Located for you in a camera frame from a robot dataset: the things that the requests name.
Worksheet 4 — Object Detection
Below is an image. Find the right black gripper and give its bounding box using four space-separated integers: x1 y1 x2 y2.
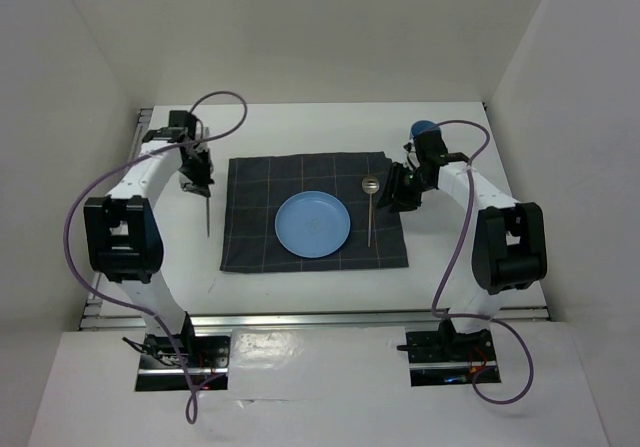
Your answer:
377 161 433 213

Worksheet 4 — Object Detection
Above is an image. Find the silver spoon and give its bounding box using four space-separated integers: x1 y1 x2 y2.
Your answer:
361 175 380 247

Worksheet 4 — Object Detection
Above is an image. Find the silver fork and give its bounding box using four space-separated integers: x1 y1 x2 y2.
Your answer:
205 196 211 238

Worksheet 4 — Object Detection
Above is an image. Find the dark grey checked cloth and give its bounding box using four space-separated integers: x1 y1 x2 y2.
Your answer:
220 152 409 274

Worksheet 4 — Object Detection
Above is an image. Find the blue plastic cup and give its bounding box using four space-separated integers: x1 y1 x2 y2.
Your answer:
409 120 440 140

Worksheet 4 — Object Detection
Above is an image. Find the blue plastic plate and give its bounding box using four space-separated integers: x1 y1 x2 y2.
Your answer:
274 191 351 259

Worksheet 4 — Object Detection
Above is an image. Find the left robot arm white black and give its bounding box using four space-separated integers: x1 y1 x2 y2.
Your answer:
83 110 213 366

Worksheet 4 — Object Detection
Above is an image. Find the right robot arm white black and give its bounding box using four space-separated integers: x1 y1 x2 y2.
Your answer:
378 121 547 359

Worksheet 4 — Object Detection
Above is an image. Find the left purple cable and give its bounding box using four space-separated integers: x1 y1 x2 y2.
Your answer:
63 90 249 424

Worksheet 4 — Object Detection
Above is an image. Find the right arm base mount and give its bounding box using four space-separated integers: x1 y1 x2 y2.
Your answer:
396 320 501 387

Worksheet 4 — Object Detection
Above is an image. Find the aluminium table frame rail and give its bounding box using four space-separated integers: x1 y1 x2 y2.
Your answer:
79 107 550 333

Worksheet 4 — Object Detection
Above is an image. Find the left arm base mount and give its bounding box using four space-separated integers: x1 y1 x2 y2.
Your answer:
122 335 231 392

